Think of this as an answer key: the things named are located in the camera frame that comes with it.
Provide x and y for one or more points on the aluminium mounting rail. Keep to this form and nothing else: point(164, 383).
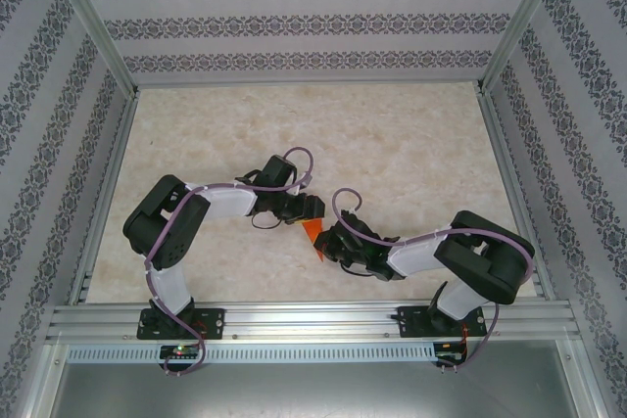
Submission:
point(313, 320)

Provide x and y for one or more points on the orange paper sheet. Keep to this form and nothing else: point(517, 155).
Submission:
point(312, 229)

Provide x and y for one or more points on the aluminium side rail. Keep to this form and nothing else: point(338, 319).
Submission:
point(105, 193)
point(514, 193)

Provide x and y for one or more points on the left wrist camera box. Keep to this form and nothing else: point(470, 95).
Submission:
point(278, 171)

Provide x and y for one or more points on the aluminium frame post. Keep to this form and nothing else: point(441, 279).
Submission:
point(97, 26)
point(519, 21)

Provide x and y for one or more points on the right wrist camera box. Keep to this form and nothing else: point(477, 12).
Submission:
point(360, 232)

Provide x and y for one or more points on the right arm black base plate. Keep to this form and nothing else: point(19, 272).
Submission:
point(409, 322)

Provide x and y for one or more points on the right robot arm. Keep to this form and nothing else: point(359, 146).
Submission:
point(416, 254)

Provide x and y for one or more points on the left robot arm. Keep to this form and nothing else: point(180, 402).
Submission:
point(225, 202)

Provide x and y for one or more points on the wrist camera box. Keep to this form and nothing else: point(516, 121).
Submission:
point(360, 232)
point(278, 171)

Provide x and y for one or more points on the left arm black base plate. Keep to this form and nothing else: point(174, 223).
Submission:
point(213, 322)

